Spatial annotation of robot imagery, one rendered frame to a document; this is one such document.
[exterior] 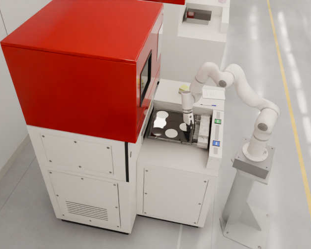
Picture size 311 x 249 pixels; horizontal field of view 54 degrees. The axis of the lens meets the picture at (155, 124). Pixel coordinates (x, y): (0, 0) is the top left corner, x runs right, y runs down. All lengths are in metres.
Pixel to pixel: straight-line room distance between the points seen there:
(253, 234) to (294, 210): 0.55
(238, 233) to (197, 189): 0.76
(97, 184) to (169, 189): 0.59
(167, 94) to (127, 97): 1.11
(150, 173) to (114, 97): 0.90
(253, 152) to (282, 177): 1.33
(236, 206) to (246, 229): 0.33
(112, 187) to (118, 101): 0.83
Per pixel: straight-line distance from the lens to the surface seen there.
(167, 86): 2.87
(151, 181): 2.50
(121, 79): 1.64
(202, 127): 2.61
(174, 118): 2.62
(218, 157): 2.28
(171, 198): 2.64
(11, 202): 3.36
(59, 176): 2.46
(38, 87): 1.91
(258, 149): 2.34
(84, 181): 2.40
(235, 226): 3.10
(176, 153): 2.43
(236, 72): 2.11
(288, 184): 3.62
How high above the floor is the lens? 2.61
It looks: 42 degrees down
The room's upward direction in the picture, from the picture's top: 3 degrees clockwise
